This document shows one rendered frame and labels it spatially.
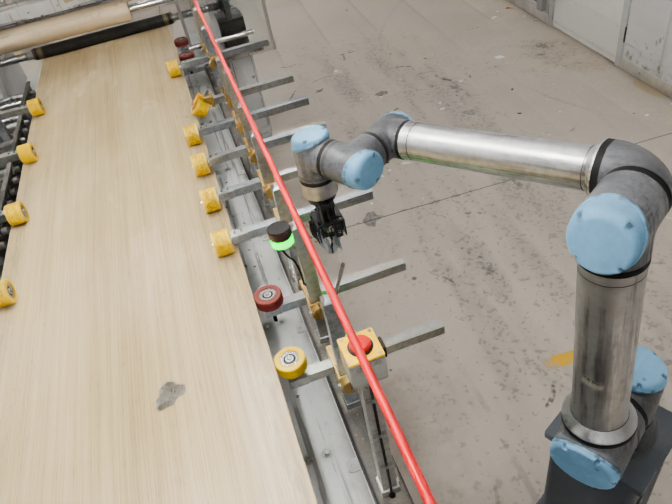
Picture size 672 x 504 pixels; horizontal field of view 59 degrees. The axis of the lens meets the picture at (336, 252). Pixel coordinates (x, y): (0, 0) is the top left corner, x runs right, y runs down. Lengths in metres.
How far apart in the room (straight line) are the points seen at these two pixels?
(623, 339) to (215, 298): 1.07
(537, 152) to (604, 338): 0.36
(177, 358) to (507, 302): 1.66
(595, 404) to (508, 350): 1.35
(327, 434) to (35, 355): 0.84
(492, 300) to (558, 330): 0.32
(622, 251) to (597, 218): 0.06
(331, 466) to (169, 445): 0.44
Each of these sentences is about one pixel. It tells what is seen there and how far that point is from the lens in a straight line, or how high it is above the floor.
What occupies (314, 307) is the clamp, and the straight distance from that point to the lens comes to 1.65.
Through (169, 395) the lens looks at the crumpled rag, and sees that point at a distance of 1.54.
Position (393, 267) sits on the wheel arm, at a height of 0.86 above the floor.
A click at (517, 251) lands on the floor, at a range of 3.06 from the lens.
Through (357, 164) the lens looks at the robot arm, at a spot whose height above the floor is 1.36.
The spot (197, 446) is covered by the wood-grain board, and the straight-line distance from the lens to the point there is 1.43.
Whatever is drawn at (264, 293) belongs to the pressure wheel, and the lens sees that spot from 1.67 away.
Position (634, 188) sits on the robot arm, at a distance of 1.03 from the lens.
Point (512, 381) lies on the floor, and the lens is 2.53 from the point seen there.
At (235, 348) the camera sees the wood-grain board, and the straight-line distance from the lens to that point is 1.57.
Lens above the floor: 2.04
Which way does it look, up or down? 41 degrees down
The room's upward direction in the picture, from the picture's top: 12 degrees counter-clockwise
